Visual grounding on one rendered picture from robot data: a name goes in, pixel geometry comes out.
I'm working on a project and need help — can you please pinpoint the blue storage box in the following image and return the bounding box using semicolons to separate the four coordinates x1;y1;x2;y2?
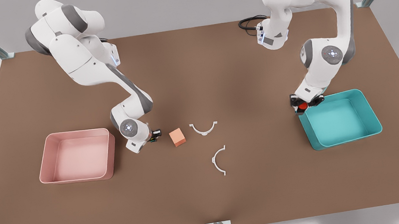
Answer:
296;87;384;152

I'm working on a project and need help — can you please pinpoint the black cable loop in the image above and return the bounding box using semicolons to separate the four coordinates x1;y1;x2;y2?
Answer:
238;14;270;38

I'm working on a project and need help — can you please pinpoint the white curved bracket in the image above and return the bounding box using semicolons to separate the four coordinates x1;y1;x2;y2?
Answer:
210;145;229;177
189;121;219;139

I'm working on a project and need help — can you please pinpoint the orange cube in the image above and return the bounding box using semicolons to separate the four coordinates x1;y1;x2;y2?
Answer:
168;127;187;148

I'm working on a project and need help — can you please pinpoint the pink storage box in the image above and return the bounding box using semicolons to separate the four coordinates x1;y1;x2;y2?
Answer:
34;126;120;187

